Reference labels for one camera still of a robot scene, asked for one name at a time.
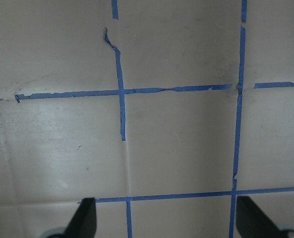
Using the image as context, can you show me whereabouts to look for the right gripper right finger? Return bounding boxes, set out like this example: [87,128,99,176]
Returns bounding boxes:
[235,196,281,238]

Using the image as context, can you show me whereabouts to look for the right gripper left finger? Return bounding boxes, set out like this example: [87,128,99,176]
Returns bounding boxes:
[63,198,97,238]

